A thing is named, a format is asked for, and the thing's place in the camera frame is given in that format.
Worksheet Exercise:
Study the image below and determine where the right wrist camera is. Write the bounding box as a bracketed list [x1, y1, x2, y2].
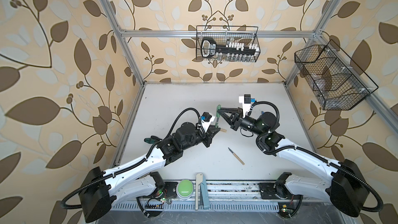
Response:
[238, 94, 256, 118]

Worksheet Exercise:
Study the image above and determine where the wire basket right wall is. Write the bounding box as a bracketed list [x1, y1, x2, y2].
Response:
[294, 40, 379, 111]

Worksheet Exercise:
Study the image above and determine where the green pen cap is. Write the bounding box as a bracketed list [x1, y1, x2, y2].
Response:
[216, 105, 221, 119]

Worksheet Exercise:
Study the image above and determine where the beige blue handled tool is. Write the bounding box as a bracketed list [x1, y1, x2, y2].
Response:
[195, 173, 210, 211]

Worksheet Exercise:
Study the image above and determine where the wire basket wall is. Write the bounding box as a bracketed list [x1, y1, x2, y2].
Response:
[294, 40, 379, 111]
[195, 25, 261, 63]

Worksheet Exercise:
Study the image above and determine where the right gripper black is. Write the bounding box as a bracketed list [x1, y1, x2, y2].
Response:
[219, 108, 265, 139]

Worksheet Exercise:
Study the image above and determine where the green push button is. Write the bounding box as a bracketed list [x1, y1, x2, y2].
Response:
[176, 179, 194, 200]

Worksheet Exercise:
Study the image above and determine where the aluminium front rail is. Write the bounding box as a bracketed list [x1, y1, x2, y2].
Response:
[111, 179, 349, 203]

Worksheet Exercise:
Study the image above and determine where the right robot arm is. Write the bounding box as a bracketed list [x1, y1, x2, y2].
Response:
[217, 100, 384, 217]

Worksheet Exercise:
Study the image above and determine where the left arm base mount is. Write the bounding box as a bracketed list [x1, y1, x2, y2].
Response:
[141, 180, 178, 199]

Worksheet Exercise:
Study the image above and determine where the beige pen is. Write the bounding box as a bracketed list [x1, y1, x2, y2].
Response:
[228, 147, 245, 165]

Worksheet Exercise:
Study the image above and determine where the wire basket back wall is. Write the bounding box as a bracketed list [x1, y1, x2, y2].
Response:
[195, 25, 261, 63]

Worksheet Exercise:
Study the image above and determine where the black socket holder tool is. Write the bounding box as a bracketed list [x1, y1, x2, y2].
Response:
[200, 37, 260, 58]

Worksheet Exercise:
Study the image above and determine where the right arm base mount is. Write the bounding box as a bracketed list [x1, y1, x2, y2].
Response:
[259, 181, 301, 201]

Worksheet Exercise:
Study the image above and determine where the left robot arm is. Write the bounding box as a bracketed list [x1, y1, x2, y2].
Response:
[60, 107, 220, 223]

